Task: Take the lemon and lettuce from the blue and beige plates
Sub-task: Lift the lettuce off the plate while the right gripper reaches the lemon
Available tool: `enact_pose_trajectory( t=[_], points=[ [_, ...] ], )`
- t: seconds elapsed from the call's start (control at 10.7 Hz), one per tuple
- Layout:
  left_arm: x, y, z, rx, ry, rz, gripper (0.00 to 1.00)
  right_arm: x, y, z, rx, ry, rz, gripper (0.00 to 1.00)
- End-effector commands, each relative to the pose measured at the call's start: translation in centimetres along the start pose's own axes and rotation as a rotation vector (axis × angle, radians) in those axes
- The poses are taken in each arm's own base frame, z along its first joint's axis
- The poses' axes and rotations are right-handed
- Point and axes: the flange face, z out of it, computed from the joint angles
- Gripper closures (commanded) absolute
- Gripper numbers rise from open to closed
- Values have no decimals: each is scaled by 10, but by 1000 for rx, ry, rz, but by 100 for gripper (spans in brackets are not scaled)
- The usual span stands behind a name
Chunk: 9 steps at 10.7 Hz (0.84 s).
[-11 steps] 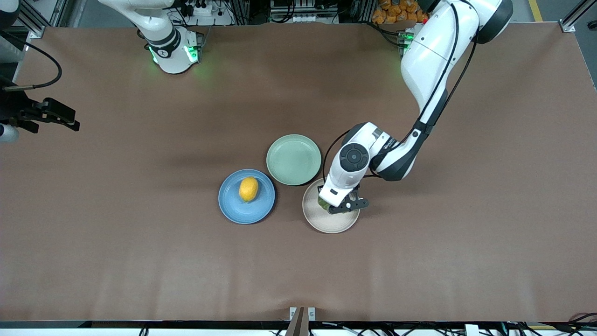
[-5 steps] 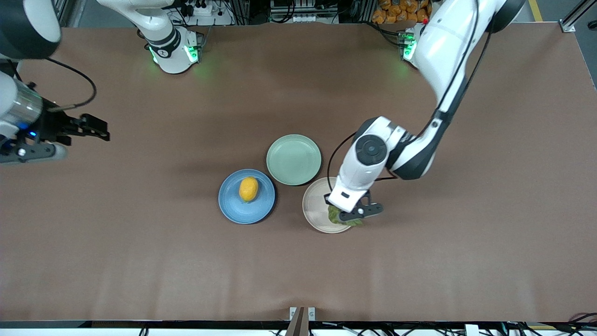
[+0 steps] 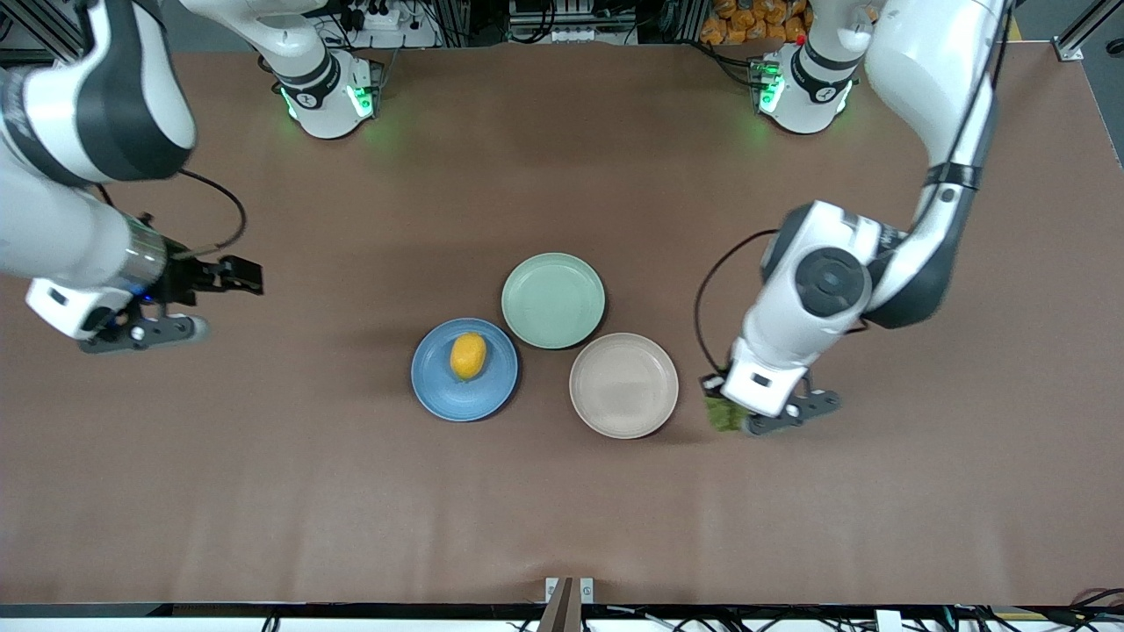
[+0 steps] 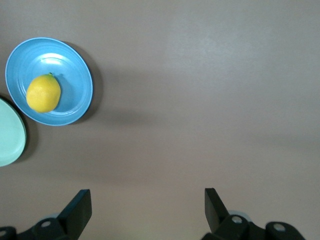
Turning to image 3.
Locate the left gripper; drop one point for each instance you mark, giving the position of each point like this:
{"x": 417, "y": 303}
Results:
{"x": 708, "y": 388}

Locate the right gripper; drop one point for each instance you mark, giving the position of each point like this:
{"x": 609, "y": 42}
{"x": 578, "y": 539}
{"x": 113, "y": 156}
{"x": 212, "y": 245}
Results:
{"x": 187, "y": 277}

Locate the green lettuce leaf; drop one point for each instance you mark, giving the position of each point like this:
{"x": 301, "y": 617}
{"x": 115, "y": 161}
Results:
{"x": 724, "y": 415}

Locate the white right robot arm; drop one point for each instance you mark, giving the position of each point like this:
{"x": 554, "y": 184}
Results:
{"x": 53, "y": 228}

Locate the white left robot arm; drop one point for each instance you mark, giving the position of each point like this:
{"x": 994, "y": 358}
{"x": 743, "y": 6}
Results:
{"x": 931, "y": 79}

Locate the yellow lemon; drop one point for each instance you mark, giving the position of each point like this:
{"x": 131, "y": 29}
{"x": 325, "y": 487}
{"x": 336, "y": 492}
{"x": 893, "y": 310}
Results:
{"x": 468, "y": 355}

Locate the beige plate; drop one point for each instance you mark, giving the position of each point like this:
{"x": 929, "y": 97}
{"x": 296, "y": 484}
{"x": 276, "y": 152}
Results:
{"x": 623, "y": 386}

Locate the mint green plate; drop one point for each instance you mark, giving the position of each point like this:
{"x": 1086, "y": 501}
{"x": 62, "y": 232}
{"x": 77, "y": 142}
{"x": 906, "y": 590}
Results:
{"x": 553, "y": 300}

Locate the brown table cover sheet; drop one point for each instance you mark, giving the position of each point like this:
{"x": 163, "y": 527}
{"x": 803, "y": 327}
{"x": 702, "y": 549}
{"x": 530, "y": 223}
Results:
{"x": 263, "y": 483}

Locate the blue plate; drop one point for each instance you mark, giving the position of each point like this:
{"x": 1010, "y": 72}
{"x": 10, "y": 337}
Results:
{"x": 457, "y": 399}

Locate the white paper tag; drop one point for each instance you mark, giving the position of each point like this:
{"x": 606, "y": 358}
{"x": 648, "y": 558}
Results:
{"x": 888, "y": 621}

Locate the white power strip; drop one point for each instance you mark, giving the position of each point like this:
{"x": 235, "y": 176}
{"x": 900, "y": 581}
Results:
{"x": 386, "y": 22}

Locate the pile of orange items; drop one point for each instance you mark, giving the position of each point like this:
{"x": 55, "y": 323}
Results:
{"x": 755, "y": 22}

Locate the small metal table bracket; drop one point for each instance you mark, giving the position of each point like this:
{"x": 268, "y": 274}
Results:
{"x": 587, "y": 590}

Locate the grey camera pole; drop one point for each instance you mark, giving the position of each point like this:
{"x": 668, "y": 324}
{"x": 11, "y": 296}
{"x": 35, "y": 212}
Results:
{"x": 559, "y": 614}

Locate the aluminium frame profile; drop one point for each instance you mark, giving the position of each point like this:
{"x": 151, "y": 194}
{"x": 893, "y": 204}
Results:
{"x": 1084, "y": 31}
{"x": 39, "y": 35}

